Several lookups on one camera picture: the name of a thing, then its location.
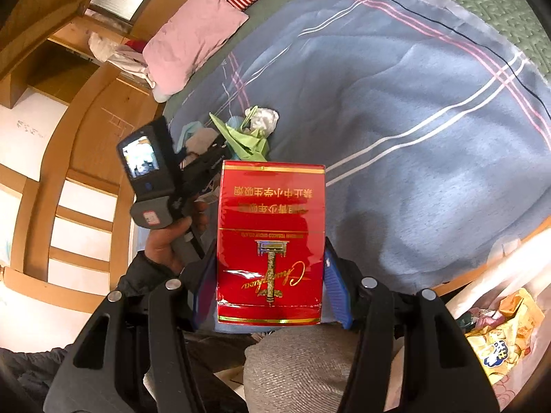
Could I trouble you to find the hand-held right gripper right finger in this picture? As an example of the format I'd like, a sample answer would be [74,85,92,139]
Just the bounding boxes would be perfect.
[324,236,500,413]

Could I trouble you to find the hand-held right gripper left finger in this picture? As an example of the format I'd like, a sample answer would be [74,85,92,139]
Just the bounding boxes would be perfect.
[43,241,218,413]

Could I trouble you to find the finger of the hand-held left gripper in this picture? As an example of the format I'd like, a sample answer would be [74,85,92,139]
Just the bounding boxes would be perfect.
[189,134,229,177]

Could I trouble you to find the blue face mask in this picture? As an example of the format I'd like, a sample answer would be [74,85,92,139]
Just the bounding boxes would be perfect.
[224,115,252,136]
[178,119,216,156]

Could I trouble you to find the green paper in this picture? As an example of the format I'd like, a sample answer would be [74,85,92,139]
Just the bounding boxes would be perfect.
[209,105,272,162]

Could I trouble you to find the white tissue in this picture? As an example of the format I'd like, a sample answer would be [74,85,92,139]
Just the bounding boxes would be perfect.
[245,107,280,136]

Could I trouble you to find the red cigarette box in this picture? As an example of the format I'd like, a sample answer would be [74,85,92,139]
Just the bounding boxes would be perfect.
[215,160,326,325]

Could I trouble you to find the yellow snack packet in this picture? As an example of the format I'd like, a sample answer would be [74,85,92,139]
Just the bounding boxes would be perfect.
[465,288,547,379]

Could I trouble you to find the white bin with bag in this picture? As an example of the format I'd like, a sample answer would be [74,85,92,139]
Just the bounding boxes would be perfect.
[445,241,551,413]

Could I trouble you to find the person's left hand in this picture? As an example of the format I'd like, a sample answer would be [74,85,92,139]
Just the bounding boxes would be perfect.
[144,200,210,276]

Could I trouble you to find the person's grey trouser leg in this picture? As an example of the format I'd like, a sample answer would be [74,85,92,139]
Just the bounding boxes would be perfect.
[243,327,360,413]

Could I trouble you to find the wooden bunk bed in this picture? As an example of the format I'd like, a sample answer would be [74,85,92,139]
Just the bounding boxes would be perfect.
[0,0,551,310]

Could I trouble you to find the pink pillow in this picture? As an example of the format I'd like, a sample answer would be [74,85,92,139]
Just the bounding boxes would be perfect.
[142,0,249,99]

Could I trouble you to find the white and red clothes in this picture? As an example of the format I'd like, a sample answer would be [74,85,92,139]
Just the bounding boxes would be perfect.
[88,32,151,91]

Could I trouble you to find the blue checked bed sheet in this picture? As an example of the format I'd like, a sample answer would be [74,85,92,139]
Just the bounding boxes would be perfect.
[166,0,551,336]

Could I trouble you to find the green patterned bed mat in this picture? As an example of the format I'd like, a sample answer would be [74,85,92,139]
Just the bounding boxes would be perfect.
[161,0,551,117]

